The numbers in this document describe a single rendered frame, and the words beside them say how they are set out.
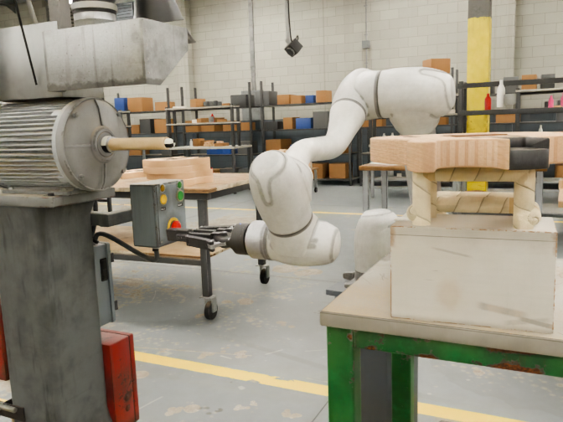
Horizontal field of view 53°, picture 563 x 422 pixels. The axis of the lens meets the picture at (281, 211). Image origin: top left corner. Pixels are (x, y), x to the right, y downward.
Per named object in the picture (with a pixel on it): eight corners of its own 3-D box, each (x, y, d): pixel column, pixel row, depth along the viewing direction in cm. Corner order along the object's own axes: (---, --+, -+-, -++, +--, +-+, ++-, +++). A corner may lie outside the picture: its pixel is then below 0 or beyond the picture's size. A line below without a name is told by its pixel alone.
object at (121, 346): (60, 420, 191) (50, 318, 186) (87, 403, 203) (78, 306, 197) (117, 435, 181) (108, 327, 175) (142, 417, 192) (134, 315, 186)
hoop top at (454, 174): (410, 181, 99) (410, 163, 98) (414, 180, 102) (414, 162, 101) (535, 182, 91) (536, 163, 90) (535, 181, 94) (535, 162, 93)
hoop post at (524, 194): (513, 229, 93) (514, 172, 92) (513, 225, 96) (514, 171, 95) (534, 229, 92) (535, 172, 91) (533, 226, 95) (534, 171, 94)
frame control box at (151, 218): (89, 265, 180) (81, 185, 176) (132, 250, 199) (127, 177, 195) (150, 271, 169) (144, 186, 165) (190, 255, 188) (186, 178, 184)
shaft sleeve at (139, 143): (116, 149, 152) (109, 151, 149) (116, 137, 151) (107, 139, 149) (171, 148, 144) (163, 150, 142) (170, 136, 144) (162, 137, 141)
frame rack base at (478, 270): (389, 318, 102) (389, 226, 100) (404, 294, 116) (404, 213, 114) (555, 334, 92) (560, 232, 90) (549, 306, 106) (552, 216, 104)
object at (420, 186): (410, 225, 100) (410, 172, 98) (413, 222, 103) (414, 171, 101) (429, 226, 99) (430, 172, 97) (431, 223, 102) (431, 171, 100)
